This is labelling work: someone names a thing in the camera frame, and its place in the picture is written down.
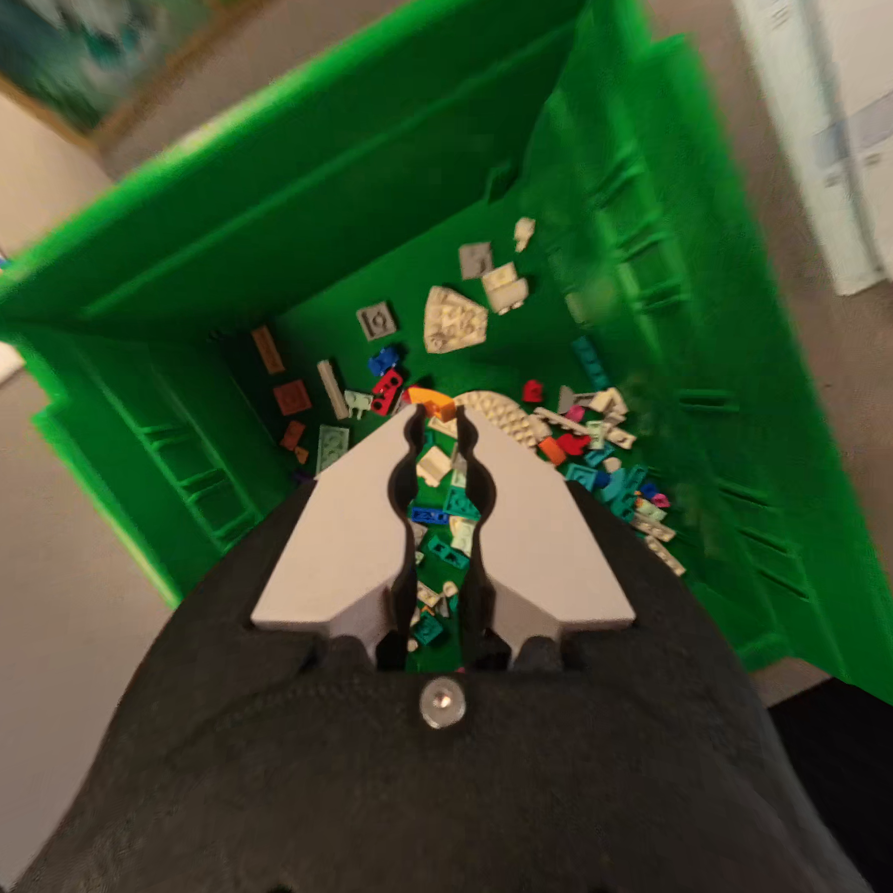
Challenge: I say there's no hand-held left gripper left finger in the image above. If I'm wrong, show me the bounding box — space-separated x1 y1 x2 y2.
250 403 425 665

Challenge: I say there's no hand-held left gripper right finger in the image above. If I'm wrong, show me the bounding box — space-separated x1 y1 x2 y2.
455 403 637 665

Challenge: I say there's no orange curved lego piece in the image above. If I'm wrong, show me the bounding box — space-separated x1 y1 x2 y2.
408 387 455 422

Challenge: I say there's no pile of lego bricks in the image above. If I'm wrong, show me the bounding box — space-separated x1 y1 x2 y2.
247 216 688 660

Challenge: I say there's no green plastic bin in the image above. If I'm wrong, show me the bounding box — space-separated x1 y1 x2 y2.
0 0 893 706

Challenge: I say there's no white panel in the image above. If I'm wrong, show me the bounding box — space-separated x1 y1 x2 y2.
731 0 893 297

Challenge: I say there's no framed wall picture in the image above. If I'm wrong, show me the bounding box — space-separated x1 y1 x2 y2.
0 0 241 139

